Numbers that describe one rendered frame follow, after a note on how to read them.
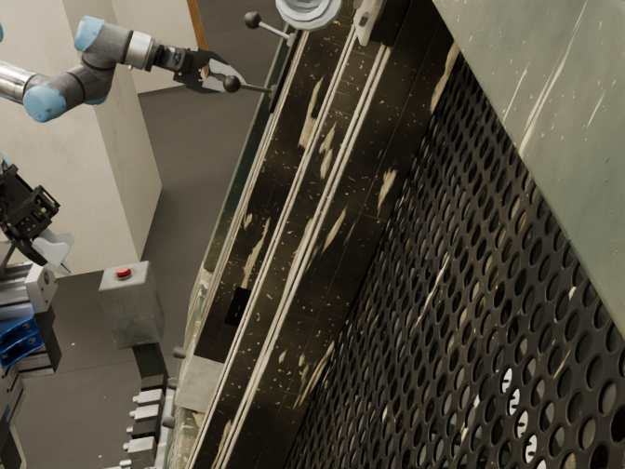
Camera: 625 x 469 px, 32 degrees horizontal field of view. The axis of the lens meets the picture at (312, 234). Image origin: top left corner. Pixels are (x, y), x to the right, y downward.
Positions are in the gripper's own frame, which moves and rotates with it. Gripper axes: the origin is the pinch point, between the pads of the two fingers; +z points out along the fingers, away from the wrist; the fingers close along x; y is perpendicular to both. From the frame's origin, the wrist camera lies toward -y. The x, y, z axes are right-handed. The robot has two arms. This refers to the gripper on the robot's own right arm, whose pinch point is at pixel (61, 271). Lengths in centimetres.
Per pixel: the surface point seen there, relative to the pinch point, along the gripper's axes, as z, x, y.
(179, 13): 47, 540, -89
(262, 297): 11, -35, 38
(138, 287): 32, 67, -24
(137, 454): 48, 20, -29
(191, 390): 38.7, 12.4, -5.0
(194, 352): 32.5, 12.6, 1.3
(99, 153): 38, 272, -90
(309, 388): 15, -59, 44
